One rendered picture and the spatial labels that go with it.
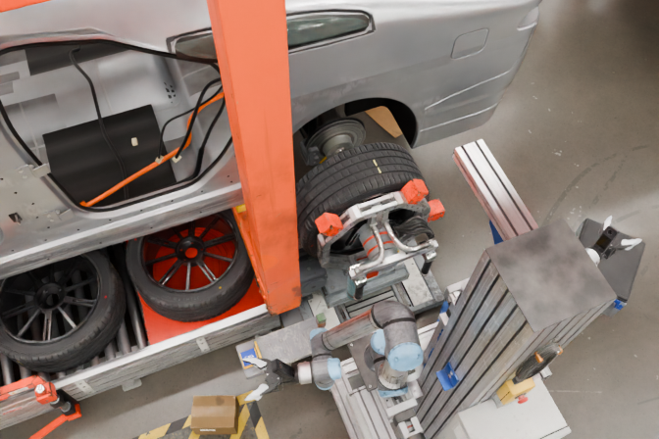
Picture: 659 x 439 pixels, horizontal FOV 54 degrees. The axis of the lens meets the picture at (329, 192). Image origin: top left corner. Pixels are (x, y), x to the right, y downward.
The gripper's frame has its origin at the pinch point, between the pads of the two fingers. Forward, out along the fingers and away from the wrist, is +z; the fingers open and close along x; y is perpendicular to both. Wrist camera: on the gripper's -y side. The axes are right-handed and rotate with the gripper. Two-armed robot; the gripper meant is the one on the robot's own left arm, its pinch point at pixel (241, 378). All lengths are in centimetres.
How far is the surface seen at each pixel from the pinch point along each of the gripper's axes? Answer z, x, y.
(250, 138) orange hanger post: -13, 38, -82
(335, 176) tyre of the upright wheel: -46, 85, -3
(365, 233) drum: -58, 72, 24
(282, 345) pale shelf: -15, 46, 73
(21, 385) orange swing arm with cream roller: 107, 41, 69
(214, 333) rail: 19, 61, 80
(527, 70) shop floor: -210, 244, 92
